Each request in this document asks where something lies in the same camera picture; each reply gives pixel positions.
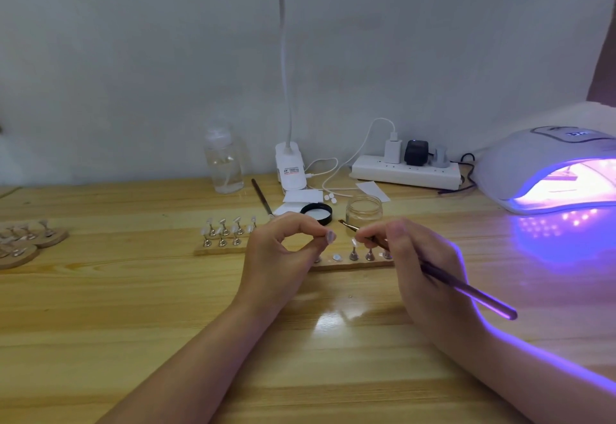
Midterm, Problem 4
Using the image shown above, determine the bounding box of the white charger cable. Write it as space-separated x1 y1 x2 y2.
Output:
321 118 398 198

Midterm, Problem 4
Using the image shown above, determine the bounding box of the black plug adapter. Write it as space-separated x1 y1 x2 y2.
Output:
404 139 431 167

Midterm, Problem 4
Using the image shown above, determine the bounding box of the person's left hand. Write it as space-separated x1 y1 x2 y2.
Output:
239 212 334 317

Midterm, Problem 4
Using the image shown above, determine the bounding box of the clear plastic pump bottle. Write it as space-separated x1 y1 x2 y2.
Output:
204 121 245 194

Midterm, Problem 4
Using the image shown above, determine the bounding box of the white paper piece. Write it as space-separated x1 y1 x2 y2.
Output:
282 189 324 204
355 181 392 202
272 202 309 218

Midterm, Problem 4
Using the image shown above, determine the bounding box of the purple handled nail brush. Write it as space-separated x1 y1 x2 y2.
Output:
338 219 518 321

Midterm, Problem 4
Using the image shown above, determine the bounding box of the white UV nail lamp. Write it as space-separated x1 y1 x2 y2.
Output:
471 125 616 216

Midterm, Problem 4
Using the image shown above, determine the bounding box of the round wooden holder disc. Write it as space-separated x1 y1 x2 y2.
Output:
30 226 69 249
0 243 40 271

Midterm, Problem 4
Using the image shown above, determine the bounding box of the clear glass jar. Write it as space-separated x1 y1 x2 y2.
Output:
345 196 384 228

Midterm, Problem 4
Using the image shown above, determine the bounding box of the white USB charger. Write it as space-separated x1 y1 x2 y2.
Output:
383 132 403 165

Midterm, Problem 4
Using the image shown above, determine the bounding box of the person's right hand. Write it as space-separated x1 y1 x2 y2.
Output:
358 218 483 343

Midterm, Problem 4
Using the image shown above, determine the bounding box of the black jar lid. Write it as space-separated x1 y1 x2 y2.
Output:
299 202 334 226

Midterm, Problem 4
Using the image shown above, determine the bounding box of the long wooden holder strip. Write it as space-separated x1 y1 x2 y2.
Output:
194 235 396 273

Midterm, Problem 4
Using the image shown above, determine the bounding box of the row of metal nail stands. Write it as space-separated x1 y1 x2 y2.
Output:
200 216 394 263

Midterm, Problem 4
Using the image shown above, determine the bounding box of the black power cable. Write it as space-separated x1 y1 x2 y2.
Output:
437 152 478 195

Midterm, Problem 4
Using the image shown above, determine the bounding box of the person's right forearm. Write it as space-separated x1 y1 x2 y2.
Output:
452 315 616 424

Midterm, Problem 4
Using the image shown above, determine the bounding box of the dark red curtain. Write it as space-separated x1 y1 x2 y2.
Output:
586 3 616 103

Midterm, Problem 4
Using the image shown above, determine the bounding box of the dark handled nail brush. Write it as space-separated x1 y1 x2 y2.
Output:
251 178 275 220

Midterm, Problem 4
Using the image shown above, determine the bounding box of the white lamp cable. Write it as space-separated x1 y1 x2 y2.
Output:
303 157 340 180

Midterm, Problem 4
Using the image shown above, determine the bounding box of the person's left forearm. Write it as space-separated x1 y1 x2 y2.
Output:
96 294 285 424

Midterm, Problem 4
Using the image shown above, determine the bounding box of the white gooseneck desk lamp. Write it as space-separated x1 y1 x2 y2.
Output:
150 0 391 192

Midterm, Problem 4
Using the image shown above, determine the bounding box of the white power strip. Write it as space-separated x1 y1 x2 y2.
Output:
349 154 464 191

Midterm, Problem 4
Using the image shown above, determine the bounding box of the cluster of stands on discs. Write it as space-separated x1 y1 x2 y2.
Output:
0 219 55 258

